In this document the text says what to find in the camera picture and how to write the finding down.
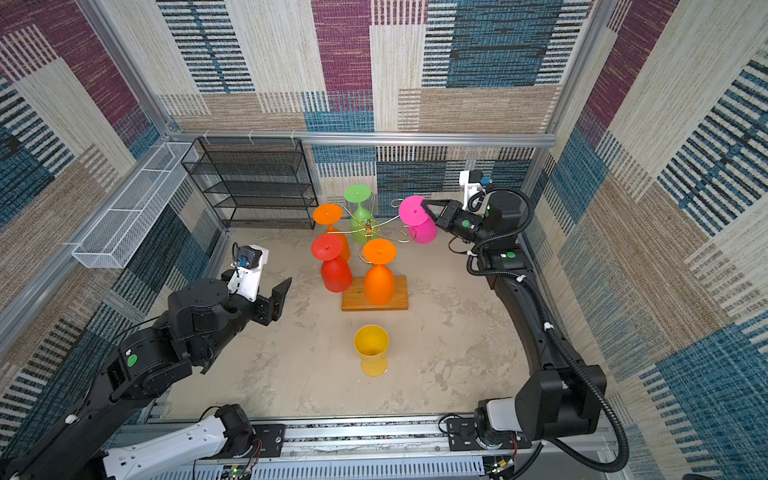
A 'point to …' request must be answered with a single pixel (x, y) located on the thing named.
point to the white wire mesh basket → (118, 235)
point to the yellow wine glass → (371, 342)
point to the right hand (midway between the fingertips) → (420, 207)
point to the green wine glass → (358, 193)
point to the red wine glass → (336, 271)
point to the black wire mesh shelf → (255, 182)
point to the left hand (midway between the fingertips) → (274, 270)
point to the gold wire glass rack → (368, 230)
